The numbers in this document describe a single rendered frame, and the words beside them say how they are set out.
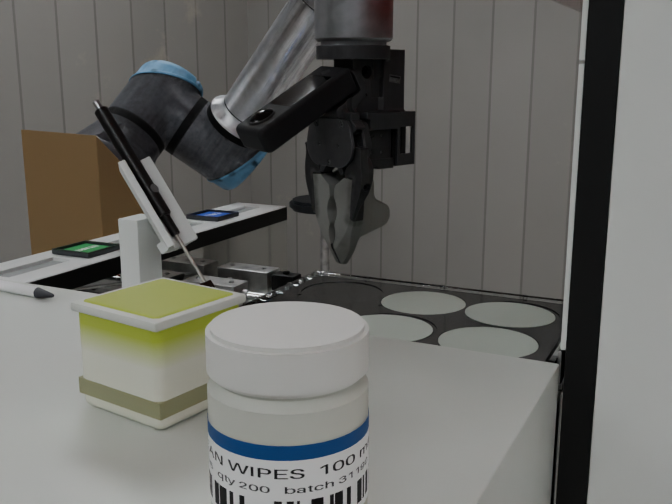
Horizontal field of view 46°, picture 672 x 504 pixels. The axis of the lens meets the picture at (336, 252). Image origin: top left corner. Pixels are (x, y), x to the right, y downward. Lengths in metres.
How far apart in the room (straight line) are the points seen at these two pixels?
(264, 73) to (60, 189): 0.39
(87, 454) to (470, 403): 0.23
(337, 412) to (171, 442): 0.16
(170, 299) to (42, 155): 0.95
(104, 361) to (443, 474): 0.21
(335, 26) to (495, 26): 2.90
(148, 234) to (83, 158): 0.65
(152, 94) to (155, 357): 0.99
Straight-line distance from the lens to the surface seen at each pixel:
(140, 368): 0.47
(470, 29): 3.70
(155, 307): 0.47
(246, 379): 0.32
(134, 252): 0.67
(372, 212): 0.79
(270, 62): 1.32
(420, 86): 3.84
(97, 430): 0.48
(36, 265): 0.95
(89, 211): 1.32
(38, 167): 1.43
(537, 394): 0.53
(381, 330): 0.84
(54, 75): 3.92
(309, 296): 0.98
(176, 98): 1.41
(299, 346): 0.31
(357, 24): 0.75
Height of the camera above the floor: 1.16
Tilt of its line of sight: 13 degrees down
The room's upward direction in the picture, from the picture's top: straight up
